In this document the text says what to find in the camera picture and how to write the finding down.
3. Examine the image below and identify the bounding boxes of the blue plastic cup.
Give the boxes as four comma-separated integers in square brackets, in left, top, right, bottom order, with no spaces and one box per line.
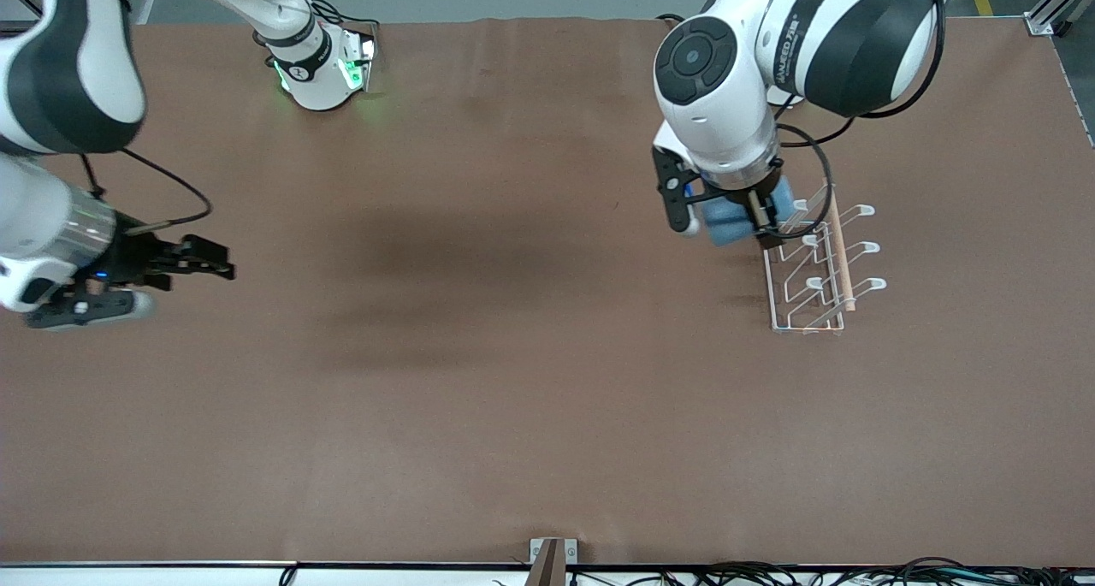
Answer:
[701,178,798,250]

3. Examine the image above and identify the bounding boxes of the paper table cover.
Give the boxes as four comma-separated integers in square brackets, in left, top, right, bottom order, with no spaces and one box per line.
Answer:
[0,15,1095,567]

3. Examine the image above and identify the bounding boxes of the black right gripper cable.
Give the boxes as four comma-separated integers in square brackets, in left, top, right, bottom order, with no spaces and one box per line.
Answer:
[80,145,214,229]

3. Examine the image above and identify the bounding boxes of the white wire cup rack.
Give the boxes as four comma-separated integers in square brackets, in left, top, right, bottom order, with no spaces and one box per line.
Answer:
[761,176,888,336]

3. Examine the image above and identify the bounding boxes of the black right arm base cable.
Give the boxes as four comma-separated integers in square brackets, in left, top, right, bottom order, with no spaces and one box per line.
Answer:
[291,0,380,44]

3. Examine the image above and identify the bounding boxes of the aluminium frame post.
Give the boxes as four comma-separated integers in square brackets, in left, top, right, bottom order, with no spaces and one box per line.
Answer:
[1024,0,1095,38]

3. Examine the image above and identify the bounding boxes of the black cable bundle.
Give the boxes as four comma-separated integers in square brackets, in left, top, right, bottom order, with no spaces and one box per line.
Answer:
[492,556,1095,586]

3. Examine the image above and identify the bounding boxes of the metal bracket with wooden post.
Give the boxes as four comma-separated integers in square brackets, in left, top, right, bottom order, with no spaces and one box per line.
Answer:
[524,537,579,586]

